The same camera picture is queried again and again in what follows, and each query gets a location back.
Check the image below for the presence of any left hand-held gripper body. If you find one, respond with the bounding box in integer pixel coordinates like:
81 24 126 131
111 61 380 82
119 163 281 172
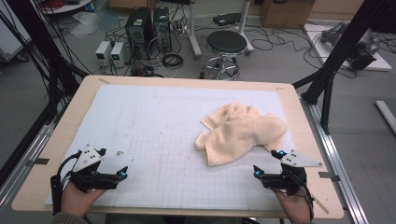
69 144 120 192

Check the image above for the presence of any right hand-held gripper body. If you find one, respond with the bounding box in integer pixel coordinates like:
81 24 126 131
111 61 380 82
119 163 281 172
261 149 324 196

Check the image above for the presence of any beige towel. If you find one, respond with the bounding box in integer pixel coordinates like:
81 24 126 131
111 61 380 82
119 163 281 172
195 102 288 167

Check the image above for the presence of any person's right hand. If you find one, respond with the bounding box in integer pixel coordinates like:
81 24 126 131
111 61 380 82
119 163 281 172
274 189 312 223

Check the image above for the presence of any person's left hand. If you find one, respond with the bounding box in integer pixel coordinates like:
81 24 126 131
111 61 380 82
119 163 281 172
60 181 106 217

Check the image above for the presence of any thin wooden stick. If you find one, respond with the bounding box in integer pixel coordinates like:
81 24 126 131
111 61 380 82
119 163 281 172
311 194 330 216

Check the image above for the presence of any white foam mat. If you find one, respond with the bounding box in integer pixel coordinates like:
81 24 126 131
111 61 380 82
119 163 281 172
45 83 297 210

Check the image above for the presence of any white power supply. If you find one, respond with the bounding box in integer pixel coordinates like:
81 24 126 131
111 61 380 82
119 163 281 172
110 41 129 68
94 40 112 67

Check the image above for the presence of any white tube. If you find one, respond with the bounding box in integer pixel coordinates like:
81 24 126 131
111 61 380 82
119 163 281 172
375 100 396 136

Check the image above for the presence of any white floor board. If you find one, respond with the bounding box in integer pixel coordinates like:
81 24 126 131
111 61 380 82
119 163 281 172
303 22 392 72

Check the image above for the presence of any black round stool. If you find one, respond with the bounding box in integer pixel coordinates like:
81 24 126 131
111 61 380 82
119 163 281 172
204 30 248 81

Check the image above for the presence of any large black computer tower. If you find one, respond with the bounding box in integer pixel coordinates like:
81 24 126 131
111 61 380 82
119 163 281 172
125 7 155 60

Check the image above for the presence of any clear plastic bag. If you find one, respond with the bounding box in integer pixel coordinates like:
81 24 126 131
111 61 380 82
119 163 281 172
69 11 104 38

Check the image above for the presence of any white stand leg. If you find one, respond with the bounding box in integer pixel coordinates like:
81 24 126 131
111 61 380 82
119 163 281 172
186 0 204 60
236 0 255 56

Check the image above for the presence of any slim black computer tower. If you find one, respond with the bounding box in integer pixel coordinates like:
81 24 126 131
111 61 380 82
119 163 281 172
152 7 173 52

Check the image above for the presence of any cardboard box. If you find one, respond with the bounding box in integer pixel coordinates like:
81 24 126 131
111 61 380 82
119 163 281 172
260 0 316 30

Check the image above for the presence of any grey machine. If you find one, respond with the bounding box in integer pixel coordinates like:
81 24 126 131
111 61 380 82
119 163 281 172
320 21 381 71

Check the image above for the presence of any flat black device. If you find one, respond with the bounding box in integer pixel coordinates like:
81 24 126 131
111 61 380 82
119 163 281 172
213 12 242 27

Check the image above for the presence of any round white table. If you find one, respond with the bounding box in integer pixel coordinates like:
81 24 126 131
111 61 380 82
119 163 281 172
40 0 94 15

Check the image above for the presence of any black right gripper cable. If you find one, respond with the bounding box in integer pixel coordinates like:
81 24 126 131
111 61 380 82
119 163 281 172
298 183 315 222

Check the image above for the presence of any grey metal bracket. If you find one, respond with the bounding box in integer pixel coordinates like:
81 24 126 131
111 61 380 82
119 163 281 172
26 158 50 167
318 171 341 182

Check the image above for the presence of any aluminium rail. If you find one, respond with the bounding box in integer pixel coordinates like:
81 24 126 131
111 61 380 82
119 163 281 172
0 105 68 213
300 94 370 224

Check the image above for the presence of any coiled black cable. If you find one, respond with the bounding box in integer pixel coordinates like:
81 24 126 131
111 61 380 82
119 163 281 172
162 53 185 69

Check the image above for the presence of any black metal frame post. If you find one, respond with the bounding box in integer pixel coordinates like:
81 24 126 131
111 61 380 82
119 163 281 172
292 0 396 135

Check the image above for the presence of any black frame post with cables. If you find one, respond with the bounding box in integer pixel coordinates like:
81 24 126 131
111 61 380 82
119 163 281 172
0 0 90 125

